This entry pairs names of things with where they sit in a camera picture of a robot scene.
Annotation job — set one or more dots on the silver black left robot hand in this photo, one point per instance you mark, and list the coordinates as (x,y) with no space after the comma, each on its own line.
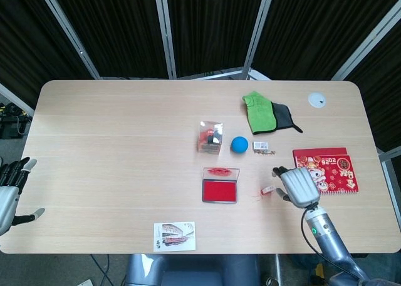
(7,204)

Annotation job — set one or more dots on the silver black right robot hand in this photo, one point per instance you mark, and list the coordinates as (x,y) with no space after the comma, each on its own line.
(300,187)

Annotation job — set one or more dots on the small red stamp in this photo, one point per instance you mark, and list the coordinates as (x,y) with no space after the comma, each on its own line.
(267,190)

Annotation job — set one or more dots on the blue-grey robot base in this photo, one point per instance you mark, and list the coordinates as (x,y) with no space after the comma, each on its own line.
(194,270)

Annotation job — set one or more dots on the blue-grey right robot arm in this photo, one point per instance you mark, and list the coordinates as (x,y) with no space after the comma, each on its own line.
(326,236)

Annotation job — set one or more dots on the open red ink pad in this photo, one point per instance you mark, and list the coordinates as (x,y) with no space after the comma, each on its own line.
(218,190)

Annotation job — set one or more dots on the red spiral calendar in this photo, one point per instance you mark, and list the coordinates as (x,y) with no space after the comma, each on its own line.
(338,173)

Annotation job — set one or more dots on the row of metal staples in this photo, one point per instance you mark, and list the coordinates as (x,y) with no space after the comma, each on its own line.
(264,152)

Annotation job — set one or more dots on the small white staple box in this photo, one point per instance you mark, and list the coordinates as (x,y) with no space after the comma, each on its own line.
(260,145)

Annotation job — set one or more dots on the dark grey cloth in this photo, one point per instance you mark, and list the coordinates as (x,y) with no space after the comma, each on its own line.
(283,117)

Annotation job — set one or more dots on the blue ball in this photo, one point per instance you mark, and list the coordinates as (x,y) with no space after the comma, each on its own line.
(240,145)

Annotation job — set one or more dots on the green microfibre cloth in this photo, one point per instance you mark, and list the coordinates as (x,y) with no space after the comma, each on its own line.
(261,115)

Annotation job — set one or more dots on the black floor equipment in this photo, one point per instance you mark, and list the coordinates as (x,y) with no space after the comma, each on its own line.
(12,120)

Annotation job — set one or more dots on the metal table leg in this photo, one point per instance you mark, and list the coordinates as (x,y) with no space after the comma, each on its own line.
(277,270)

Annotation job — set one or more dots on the clear plastic box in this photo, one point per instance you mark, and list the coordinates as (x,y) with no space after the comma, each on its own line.
(210,139)

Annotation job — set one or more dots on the white picture postcard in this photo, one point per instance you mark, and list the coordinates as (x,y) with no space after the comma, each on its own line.
(174,236)

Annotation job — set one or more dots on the grey metal partition post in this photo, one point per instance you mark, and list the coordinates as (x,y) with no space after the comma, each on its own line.
(166,32)
(366,38)
(70,32)
(258,32)

